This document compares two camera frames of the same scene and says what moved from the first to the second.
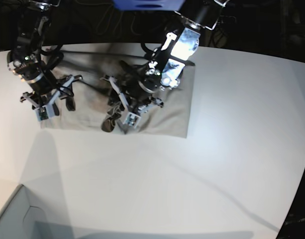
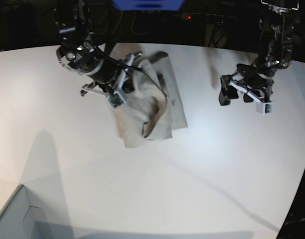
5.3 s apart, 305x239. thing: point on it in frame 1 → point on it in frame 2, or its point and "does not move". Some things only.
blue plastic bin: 148,5 does not move
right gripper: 132,104 → 259,88
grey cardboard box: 20,220 does not move
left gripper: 40,101 → 119,81
